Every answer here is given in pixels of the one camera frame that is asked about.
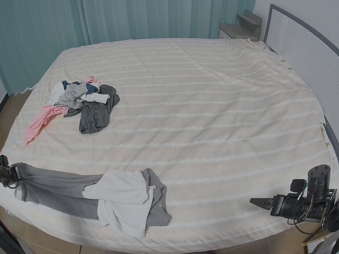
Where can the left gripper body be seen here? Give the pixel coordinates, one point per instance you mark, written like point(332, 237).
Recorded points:
point(9, 175)

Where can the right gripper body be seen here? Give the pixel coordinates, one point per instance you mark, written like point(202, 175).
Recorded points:
point(287, 206)

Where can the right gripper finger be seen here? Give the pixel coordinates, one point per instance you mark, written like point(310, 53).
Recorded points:
point(263, 200)
point(266, 206)

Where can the grey and white sweater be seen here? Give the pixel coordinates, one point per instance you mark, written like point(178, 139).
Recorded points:
point(61, 186)

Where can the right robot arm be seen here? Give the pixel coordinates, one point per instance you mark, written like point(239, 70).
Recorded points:
point(319, 177)

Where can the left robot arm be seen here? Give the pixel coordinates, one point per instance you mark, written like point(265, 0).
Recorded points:
point(2, 245)

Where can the pile of clothes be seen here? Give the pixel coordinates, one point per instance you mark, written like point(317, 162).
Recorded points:
point(72, 93)

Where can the wooden framed white panel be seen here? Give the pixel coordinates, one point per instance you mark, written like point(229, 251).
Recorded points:
point(316, 243)

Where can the bed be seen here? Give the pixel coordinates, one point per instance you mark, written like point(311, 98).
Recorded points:
point(211, 115)

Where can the blue-green curtain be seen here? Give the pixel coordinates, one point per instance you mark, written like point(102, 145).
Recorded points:
point(159, 7)
point(39, 22)

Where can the grey bedside table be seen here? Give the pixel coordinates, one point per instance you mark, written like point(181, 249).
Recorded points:
point(238, 29)

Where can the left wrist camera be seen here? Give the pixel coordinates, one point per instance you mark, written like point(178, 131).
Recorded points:
point(3, 160)

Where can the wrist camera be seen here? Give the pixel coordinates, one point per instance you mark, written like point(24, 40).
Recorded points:
point(297, 185)
point(3, 160)

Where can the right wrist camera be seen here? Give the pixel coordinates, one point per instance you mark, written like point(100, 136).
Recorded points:
point(297, 185)

